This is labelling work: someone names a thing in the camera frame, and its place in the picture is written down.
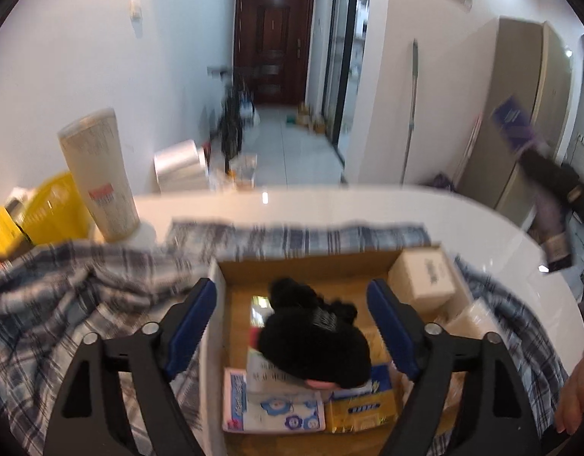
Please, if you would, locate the large white tube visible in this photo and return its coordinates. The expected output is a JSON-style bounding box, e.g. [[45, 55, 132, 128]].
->
[[58, 108, 141, 243]]

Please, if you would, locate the white square box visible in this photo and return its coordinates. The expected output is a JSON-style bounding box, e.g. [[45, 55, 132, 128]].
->
[[387, 249, 457, 314]]

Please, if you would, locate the plastic pastry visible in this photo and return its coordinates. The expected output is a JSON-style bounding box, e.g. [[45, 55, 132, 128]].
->
[[444, 301, 504, 343]]

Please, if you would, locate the black blurred object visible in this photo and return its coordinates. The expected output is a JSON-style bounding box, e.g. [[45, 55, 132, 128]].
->
[[519, 149, 582, 210]]

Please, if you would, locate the clear plastic packet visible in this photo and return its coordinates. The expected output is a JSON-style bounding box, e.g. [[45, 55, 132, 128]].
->
[[225, 152, 259, 191]]

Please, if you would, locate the blue white tissue pack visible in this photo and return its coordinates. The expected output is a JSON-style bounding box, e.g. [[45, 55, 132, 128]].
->
[[223, 367, 327, 434]]

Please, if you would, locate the person's right hand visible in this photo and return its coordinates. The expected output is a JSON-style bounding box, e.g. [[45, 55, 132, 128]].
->
[[555, 339, 584, 437]]

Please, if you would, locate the shiny gold packet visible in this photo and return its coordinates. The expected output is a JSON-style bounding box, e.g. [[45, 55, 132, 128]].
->
[[248, 294, 274, 328]]

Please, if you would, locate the brown entrance door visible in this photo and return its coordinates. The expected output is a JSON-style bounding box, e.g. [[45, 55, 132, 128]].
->
[[234, 0, 316, 104]]

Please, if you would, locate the white plastic bag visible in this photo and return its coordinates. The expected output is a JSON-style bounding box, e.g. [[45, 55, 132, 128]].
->
[[247, 347, 321, 393], [240, 97, 259, 127]]

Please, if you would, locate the yellow blue-label box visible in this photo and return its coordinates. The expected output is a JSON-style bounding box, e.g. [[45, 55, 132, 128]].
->
[[324, 365, 400, 434]]

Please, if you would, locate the yellow carton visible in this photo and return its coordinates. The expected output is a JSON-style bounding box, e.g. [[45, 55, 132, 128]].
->
[[0, 206, 33, 260]]

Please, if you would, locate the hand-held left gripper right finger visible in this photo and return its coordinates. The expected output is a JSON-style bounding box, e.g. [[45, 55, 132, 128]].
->
[[367, 279, 542, 456]]

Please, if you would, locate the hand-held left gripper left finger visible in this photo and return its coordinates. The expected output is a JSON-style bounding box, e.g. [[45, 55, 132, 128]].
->
[[42, 277, 218, 456]]

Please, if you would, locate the black sliding door frame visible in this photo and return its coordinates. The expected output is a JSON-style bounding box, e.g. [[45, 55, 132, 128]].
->
[[332, 0, 364, 155]]

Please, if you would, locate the yellow plastic basket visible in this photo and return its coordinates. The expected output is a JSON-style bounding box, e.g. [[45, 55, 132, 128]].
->
[[16, 171, 95, 245]]

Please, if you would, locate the blue plaid cloth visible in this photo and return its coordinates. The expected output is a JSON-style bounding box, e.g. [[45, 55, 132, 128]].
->
[[0, 221, 571, 456]]

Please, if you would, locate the black plush toy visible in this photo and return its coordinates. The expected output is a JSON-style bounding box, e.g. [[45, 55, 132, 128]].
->
[[258, 276, 373, 390]]

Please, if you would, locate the black bicycle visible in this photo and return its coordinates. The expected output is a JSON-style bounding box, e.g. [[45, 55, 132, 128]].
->
[[207, 66, 255, 157]]

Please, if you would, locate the purple box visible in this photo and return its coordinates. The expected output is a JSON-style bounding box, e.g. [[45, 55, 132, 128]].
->
[[490, 96, 546, 153]]

